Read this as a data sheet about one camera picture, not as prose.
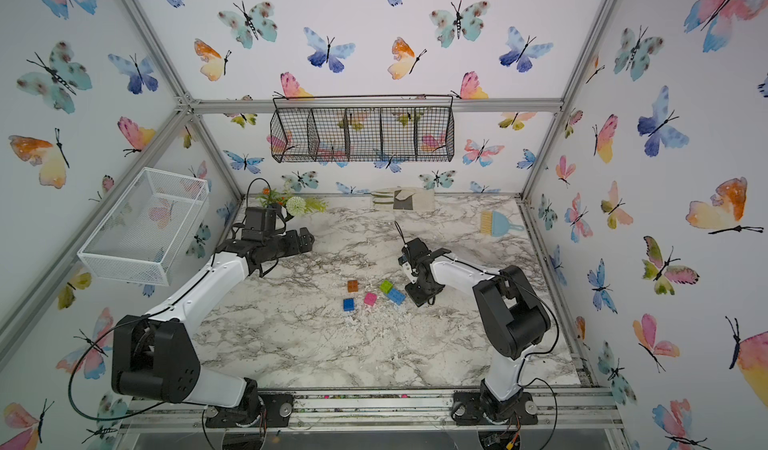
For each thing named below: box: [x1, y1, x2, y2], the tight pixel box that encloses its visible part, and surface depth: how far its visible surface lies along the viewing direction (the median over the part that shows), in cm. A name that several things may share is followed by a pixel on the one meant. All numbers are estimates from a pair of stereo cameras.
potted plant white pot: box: [256, 187, 327, 222], surface depth 100 cm
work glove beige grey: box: [371, 187, 435, 212], surface depth 122 cm
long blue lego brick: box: [387, 288, 407, 306], surface depth 95 cm
